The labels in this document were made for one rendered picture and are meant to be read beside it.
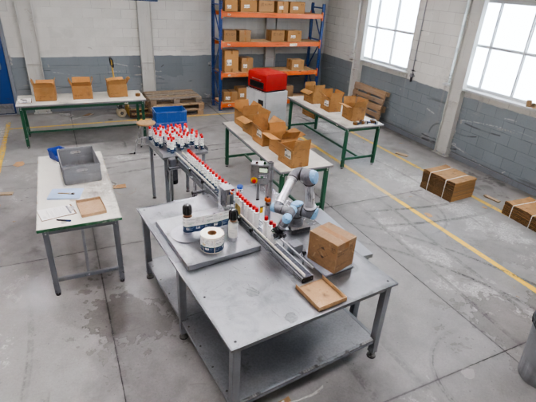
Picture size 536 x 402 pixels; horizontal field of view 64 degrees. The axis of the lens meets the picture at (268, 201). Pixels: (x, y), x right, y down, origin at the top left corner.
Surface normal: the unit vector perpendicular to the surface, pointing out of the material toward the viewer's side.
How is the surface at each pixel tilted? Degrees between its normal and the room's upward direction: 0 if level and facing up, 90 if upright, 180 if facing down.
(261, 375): 0
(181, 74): 90
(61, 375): 0
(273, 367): 0
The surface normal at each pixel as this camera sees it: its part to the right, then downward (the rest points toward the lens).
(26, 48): 0.42, 0.44
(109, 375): 0.05, -0.89
